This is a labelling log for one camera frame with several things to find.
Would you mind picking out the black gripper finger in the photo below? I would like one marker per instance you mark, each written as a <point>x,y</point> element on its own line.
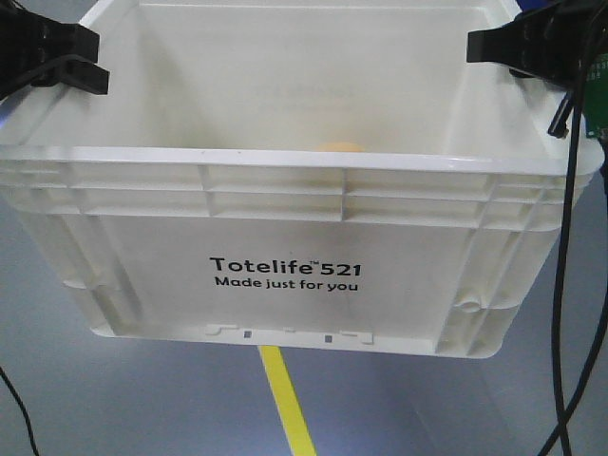
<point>71,76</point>
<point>30,40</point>
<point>542,43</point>

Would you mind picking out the cream tennis ball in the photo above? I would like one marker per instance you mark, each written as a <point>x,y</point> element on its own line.
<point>340,147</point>

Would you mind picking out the white Totelife plastic crate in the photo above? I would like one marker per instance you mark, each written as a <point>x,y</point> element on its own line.
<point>188,203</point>

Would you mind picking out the green circuit board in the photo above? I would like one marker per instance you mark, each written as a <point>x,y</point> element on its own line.
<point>595,99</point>

